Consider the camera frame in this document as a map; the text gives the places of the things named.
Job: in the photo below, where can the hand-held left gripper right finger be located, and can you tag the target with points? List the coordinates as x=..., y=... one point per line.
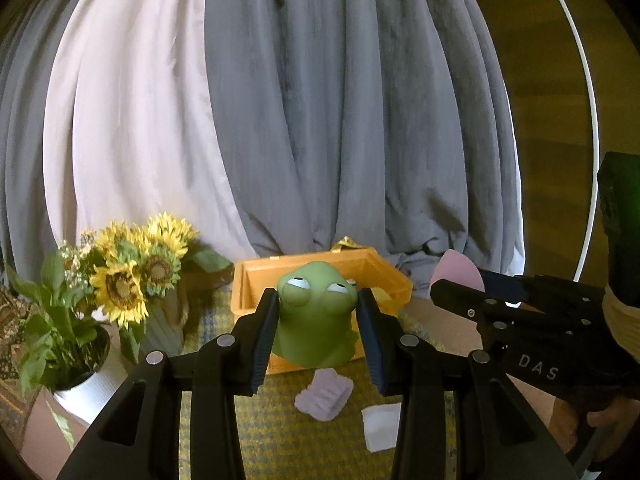
x=372, y=342

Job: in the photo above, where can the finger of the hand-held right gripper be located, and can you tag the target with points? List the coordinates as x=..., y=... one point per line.
x=502, y=286
x=470, y=302

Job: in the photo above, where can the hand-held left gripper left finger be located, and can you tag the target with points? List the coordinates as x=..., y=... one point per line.
x=265, y=342

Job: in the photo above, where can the pink plush toy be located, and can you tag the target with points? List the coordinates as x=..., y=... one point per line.
x=455, y=270

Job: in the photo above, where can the green frog toy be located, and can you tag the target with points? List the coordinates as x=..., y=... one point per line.
x=315, y=330

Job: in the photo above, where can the person's right forearm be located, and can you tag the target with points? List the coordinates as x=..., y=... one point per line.
x=622, y=320

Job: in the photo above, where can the person's right hand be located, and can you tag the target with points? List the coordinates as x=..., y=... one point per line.
x=605, y=417

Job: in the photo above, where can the pale blue sheer curtain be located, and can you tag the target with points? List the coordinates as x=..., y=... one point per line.
x=519, y=250

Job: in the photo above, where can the lavender knitted cloth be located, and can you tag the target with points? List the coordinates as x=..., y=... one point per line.
x=325, y=392

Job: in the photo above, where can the white folded cloth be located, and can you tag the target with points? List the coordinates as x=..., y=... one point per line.
x=381, y=427

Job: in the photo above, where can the yellow plaid blanket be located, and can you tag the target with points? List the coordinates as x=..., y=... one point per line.
x=280, y=435

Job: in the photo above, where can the green ribbed vase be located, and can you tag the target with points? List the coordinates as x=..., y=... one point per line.
x=162, y=325

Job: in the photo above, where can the sunflower bouquet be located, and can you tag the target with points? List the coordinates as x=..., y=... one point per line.
x=120, y=285

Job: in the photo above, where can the white plant pot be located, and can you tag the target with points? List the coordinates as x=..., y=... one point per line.
x=92, y=392

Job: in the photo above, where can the white round hoop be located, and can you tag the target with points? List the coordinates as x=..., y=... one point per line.
x=595, y=125

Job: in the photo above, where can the green leafy plant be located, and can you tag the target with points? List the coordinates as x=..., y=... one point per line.
x=55, y=320

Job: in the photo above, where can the wide grey curtain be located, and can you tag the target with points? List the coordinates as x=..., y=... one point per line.
x=350, y=110

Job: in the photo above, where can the brown patterned cushion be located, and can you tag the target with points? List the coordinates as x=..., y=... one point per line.
x=10, y=410

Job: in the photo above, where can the beige curtain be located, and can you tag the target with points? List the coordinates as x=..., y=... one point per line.
x=140, y=110

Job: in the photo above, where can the narrow grey curtain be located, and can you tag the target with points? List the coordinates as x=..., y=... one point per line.
x=22, y=160

